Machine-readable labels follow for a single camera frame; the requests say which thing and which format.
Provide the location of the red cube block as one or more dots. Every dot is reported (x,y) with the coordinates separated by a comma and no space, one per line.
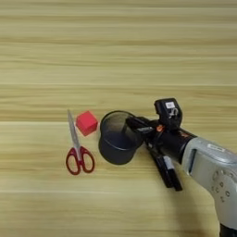
(86,122)

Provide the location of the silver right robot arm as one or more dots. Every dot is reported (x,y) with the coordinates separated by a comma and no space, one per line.
(213,166)

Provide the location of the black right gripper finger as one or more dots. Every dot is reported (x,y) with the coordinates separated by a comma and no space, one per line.
(139,122)
(145,131)

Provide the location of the black mesh pen cup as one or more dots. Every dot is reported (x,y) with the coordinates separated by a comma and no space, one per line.
(117,154)

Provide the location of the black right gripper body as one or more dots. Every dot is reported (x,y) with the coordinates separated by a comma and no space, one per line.
(172,143)

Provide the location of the white marker with black cap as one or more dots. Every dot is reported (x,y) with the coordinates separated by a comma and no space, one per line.
(169,163)

